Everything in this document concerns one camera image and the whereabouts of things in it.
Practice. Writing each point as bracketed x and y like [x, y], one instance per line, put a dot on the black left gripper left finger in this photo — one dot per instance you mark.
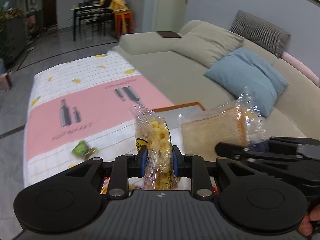
[77, 196]

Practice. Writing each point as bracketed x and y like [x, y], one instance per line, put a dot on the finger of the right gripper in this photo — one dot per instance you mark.
[293, 146]

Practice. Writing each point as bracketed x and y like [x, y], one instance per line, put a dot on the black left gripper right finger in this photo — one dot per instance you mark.
[248, 199]

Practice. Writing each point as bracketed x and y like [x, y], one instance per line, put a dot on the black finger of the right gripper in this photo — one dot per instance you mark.
[258, 157]

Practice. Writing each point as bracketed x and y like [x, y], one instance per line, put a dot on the green raisin snack bag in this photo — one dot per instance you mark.
[83, 151]

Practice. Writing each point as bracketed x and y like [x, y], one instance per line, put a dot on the sponge cake slice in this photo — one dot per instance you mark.
[236, 122]

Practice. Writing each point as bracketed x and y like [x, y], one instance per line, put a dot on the yellow ring snack bag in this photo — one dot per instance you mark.
[152, 131]

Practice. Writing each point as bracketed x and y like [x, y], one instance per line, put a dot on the person's hand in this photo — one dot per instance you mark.
[306, 228]

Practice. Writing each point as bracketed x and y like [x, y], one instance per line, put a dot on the pink cushion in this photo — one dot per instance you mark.
[301, 67]

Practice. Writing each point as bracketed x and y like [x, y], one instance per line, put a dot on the pink white patterned tablecloth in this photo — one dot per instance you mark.
[90, 100]

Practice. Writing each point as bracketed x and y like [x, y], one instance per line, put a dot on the light blue cushion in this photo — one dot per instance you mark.
[242, 69]

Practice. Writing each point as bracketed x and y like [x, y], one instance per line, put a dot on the grey textured cushion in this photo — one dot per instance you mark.
[265, 34]

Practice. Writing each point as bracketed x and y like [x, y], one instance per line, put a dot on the orange storage box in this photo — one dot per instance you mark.
[185, 109]

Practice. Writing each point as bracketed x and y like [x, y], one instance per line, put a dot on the beige cushion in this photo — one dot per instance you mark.
[207, 44]

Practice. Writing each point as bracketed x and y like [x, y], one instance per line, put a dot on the dark book on armrest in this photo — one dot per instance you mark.
[168, 34]

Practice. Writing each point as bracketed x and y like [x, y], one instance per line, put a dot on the orange red stool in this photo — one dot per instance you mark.
[124, 22]

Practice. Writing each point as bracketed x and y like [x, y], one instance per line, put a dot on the black dining chair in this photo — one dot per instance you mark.
[86, 11]

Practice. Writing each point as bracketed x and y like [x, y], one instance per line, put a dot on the dark dining table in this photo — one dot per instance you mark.
[103, 16]

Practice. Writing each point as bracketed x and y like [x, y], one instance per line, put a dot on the yellow cloth on table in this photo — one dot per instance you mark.
[114, 5]

